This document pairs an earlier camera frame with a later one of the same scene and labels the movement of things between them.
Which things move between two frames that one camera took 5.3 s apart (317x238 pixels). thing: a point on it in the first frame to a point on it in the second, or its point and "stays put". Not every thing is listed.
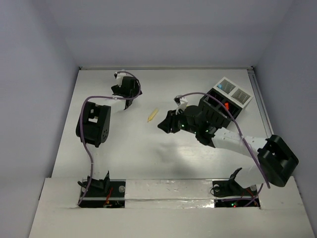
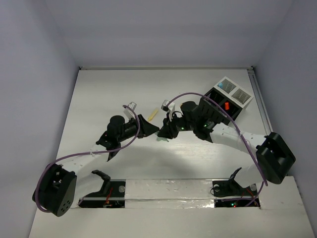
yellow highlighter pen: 152,114 stays put
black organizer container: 214,114 stays put
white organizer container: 235,92 stays put
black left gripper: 128,92 to 141,126
